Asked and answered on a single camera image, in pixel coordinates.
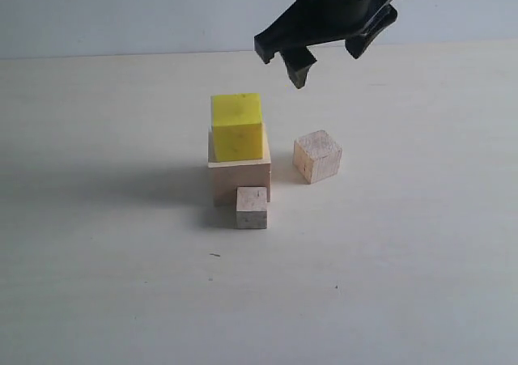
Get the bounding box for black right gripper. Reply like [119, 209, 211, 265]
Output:
[254, 0, 397, 89]

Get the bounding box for yellow cube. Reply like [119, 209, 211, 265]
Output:
[211, 93, 263, 162]

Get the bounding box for medium wooden cube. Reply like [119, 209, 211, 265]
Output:
[292, 129, 342, 184]

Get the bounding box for large pale wooden cube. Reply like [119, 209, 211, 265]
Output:
[207, 127, 271, 206]

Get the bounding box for small wooden cube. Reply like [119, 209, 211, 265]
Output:
[236, 187, 268, 229]

